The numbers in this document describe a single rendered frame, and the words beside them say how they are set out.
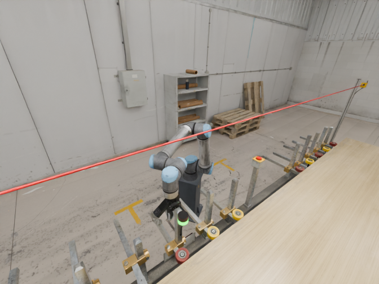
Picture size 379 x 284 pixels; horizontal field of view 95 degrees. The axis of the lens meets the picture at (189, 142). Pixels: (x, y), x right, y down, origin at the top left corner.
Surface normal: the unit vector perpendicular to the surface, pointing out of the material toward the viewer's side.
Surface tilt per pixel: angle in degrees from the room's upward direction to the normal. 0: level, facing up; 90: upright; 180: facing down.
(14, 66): 90
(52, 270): 0
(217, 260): 0
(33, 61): 90
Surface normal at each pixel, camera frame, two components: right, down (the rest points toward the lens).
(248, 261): 0.03, -0.89
